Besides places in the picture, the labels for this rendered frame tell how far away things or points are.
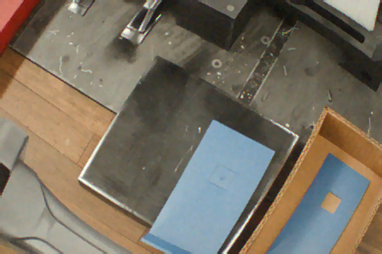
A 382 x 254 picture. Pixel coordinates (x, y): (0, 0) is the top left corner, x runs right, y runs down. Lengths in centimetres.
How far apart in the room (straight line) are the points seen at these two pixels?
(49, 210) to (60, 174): 42
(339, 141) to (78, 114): 28
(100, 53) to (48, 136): 11
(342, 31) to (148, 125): 24
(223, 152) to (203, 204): 6
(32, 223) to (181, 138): 43
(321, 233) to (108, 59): 31
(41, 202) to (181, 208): 40
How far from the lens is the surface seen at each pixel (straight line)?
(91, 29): 105
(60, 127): 101
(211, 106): 99
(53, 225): 57
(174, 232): 94
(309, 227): 97
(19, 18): 104
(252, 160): 97
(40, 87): 103
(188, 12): 101
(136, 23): 96
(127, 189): 96
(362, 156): 100
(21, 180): 57
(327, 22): 100
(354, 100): 105
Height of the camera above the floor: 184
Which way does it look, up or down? 69 degrees down
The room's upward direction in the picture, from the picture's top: 8 degrees clockwise
